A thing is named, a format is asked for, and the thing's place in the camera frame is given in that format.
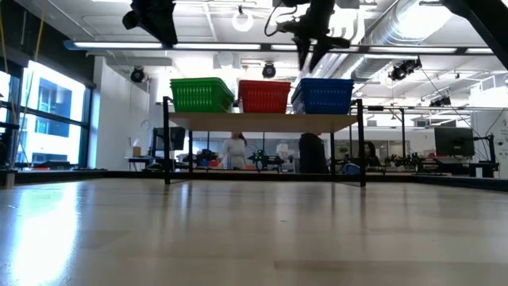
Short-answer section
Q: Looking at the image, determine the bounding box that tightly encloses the dark equipment stand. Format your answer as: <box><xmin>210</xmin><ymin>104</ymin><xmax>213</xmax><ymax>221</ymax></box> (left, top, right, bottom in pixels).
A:
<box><xmin>0</xmin><ymin>121</ymin><xmax>20</xmax><ymax>188</ymax></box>

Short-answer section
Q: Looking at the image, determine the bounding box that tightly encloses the wooden shelf with black legs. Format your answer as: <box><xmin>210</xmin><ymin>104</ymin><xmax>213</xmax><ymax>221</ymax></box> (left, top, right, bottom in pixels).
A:
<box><xmin>162</xmin><ymin>96</ymin><xmax>367</xmax><ymax>187</ymax></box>

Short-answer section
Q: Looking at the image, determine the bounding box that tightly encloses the silver ventilation duct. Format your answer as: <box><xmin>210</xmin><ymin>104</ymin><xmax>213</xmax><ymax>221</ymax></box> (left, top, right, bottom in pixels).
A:
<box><xmin>348</xmin><ymin>0</ymin><xmax>457</xmax><ymax>83</ymax></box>

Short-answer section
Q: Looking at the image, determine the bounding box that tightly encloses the black track spotlight cluster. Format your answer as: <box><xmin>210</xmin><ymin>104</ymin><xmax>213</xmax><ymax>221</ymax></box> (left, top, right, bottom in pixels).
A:
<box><xmin>387</xmin><ymin>57</ymin><xmax>423</xmax><ymax>83</ymax></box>
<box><xmin>429</xmin><ymin>95</ymin><xmax>452</xmax><ymax>108</ymax></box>

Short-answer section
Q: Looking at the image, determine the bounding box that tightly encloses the green plastic basket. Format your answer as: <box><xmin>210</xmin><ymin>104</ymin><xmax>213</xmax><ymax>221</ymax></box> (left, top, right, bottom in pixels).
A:
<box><xmin>170</xmin><ymin>83</ymin><xmax>236</xmax><ymax>114</ymax></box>
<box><xmin>169</xmin><ymin>77</ymin><xmax>235</xmax><ymax>82</ymax></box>
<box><xmin>169</xmin><ymin>79</ymin><xmax>235</xmax><ymax>85</ymax></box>

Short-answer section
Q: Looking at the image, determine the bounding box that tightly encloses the large glass window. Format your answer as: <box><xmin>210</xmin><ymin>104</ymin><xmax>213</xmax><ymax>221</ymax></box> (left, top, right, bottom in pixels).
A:
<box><xmin>0</xmin><ymin>59</ymin><xmax>93</xmax><ymax>171</ymax></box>

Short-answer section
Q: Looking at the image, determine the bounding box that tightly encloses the blue round object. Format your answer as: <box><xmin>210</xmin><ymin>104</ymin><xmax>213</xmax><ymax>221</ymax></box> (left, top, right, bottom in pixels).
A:
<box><xmin>341</xmin><ymin>161</ymin><xmax>361</xmax><ymax>176</ymax></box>

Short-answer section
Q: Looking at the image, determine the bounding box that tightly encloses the long linear ceiling light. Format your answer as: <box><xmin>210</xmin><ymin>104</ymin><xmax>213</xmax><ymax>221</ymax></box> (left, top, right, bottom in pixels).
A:
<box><xmin>63</xmin><ymin>39</ymin><xmax>508</xmax><ymax>56</ymax></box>

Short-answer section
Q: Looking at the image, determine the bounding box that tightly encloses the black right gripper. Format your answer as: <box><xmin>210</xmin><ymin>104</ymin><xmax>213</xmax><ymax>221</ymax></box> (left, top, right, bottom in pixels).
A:
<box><xmin>276</xmin><ymin>0</ymin><xmax>352</xmax><ymax>73</ymax></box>

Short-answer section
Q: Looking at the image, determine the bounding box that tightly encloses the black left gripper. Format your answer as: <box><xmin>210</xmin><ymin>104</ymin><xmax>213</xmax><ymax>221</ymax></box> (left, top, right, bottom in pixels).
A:
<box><xmin>121</xmin><ymin>0</ymin><xmax>179</xmax><ymax>48</ymax></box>

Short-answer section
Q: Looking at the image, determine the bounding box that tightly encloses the person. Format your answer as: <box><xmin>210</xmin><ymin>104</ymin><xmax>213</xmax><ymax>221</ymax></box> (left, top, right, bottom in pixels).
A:
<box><xmin>360</xmin><ymin>141</ymin><xmax>380</xmax><ymax>167</ymax></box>
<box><xmin>221</xmin><ymin>131</ymin><xmax>248</xmax><ymax>170</ymax></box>
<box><xmin>297</xmin><ymin>132</ymin><xmax>330</xmax><ymax>175</ymax></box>

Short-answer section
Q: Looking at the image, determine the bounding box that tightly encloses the black computer monitor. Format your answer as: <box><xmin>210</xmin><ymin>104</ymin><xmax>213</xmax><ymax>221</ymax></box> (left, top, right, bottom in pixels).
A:
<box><xmin>152</xmin><ymin>126</ymin><xmax>187</xmax><ymax>152</ymax></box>
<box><xmin>433</xmin><ymin>126</ymin><xmax>476</xmax><ymax>158</ymax></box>

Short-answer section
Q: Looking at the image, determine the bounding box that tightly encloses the white ring ceiling lamp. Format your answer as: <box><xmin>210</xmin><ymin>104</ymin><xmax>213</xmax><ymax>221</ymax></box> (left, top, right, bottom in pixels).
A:
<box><xmin>231</xmin><ymin>10</ymin><xmax>256</xmax><ymax>33</ymax></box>

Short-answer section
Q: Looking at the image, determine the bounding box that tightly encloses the blue plastic basket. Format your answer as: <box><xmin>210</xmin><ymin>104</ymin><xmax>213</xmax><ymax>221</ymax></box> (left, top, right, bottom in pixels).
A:
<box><xmin>291</xmin><ymin>83</ymin><xmax>356</xmax><ymax>115</ymax></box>
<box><xmin>295</xmin><ymin>78</ymin><xmax>356</xmax><ymax>83</ymax></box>
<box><xmin>293</xmin><ymin>80</ymin><xmax>356</xmax><ymax>85</ymax></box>

